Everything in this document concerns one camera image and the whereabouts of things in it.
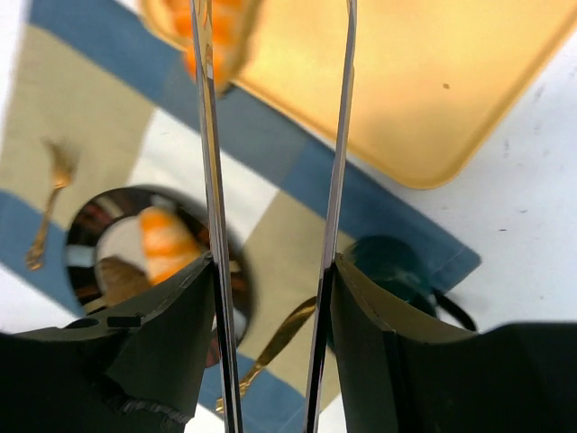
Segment small striped croissant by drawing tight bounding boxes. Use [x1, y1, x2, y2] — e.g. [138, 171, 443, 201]
[138, 207, 204, 286]

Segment metal bread tongs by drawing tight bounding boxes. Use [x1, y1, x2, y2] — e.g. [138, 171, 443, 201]
[190, 1, 357, 432]

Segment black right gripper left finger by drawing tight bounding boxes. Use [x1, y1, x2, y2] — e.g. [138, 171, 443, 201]
[1, 254, 215, 432]

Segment gold knife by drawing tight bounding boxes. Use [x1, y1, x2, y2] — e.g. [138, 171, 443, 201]
[239, 296, 316, 398]

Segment large striped croissant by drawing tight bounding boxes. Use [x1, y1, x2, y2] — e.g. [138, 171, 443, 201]
[163, 0, 247, 93]

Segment gold fork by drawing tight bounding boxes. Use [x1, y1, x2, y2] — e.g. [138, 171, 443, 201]
[25, 139, 79, 271]

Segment chocolate croissant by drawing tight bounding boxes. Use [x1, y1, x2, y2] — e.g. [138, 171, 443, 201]
[97, 256, 151, 307]

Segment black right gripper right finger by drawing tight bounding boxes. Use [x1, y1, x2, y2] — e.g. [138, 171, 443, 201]
[331, 256, 576, 432]

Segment yellow tray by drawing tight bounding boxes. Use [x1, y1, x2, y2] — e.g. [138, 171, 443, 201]
[134, 0, 577, 190]

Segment blue beige checked placemat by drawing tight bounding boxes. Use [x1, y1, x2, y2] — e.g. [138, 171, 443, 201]
[0, 0, 482, 433]

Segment black rimmed beige plate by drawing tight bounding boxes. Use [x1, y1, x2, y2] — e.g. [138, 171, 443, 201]
[65, 184, 261, 348]

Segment dark green mug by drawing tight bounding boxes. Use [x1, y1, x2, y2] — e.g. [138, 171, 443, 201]
[343, 235, 477, 332]

